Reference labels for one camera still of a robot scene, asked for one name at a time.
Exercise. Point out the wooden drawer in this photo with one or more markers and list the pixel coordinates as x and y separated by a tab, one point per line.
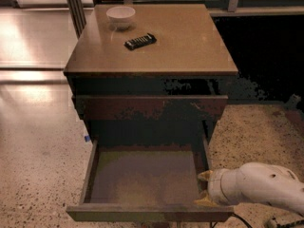
146	184
176	107

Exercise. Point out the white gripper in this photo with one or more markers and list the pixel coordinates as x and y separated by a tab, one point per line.
216	187

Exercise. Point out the white ceramic bowl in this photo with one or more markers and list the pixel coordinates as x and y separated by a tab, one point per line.
120	17

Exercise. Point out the brown wooden drawer cabinet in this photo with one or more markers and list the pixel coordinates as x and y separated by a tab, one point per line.
189	58

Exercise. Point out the blue tape piece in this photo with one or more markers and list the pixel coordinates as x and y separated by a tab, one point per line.
87	138

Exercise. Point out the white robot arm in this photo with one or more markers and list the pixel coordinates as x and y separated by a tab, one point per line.
253	182

